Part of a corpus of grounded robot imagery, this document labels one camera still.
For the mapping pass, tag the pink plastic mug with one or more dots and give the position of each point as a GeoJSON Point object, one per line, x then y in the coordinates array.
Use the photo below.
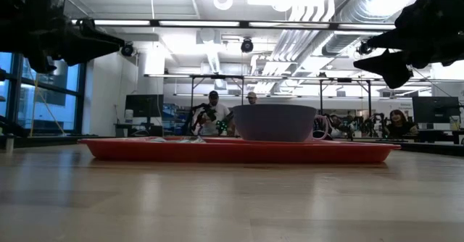
{"type": "Point", "coordinates": [326, 126]}

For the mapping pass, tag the blue plastic bowl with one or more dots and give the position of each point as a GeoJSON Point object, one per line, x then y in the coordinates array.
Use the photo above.
{"type": "Point", "coordinates": [273, 122]}

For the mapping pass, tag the dark framed window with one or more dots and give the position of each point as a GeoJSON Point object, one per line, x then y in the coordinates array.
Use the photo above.
{"type": "Point", "coordinates": [54, 108]}

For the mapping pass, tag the small grey post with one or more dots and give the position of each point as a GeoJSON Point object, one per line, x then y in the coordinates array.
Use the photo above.
{"type": "Point", "coordinates": [9, 142]}

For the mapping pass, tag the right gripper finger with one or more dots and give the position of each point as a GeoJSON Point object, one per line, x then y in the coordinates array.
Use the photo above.
{"type": "Point", "coordinates": [395, 68]}
{"type": "Point", "coordinates": [406, 41]}

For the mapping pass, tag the black ceiling camera cluster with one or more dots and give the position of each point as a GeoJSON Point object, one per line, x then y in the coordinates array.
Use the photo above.
{"type": "Point", "coordinates": [363, 49]}

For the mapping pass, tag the black overhead camera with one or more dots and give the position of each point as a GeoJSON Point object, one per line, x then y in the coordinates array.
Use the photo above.
{"type": "Point", "coordinates": [247, 45]}

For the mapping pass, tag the yellow cup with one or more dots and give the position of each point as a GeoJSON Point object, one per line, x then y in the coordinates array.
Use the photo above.
{"type": "Point", "coordinates": [454, 123]}

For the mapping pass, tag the black computer monitor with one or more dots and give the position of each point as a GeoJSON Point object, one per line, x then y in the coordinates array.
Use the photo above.
{"type": "Point", "coordinates": [145, 106]}
{"type": "Point", "coordinates": [435, 109]}

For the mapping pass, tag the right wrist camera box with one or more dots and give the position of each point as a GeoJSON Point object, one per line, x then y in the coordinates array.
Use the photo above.
{"type": "Point", "coordinates": [435, 6]}

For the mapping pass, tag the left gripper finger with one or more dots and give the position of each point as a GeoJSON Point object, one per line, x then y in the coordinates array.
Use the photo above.
{"type": "Point", "coordinates": [94, 37]}
{"type": "Point", "coordinates": [94, 53]}

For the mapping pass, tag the red plastic tray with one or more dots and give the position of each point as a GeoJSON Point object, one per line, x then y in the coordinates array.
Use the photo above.
{"type": "Point", "coordinates": [235, 153]}

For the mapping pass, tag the teal cloth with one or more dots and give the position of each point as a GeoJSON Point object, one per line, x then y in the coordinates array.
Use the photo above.
{"type": "Point", "coordinates": [159, 140]}

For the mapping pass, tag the black background metal frame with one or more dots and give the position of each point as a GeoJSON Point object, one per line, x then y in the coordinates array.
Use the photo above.
{"type": "Point", "coordinates": [344, 79]}
{"type": "Point", "coordinates": [224, 77]}

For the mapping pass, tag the white container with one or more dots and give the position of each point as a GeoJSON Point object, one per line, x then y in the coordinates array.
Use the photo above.
{"type": "Point", "coordinates": [128, 116]}

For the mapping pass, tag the person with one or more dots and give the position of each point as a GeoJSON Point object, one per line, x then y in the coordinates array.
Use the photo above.
{"type": "Point", "coordinates": [335, 126]}
{"type": "Point", "coordinates": [215, 117]}
{"type": "Point", "coordinates": [400, 124]}
{"type": "Point", "coordinates": [251, 98]}

